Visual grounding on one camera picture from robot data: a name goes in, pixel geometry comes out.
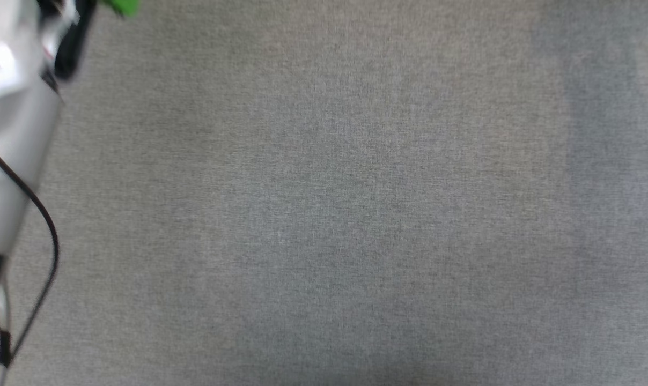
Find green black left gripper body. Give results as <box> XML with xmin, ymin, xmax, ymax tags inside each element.
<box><xmin>100</xmin><ymin>0</ymin><xmax>141</xmax><ymax>18</ymax></box>

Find grey fabric sofa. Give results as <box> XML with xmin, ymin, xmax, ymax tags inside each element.
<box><xmin>2</xmin><ymin>0</ymin><xmax>648</xmax><ymax>386</ymax></box>

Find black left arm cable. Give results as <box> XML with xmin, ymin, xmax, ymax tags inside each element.
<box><xmin>0</xmin><ymin>134</ymin><xmax>61</xmax><ymax>366</ymax></box>

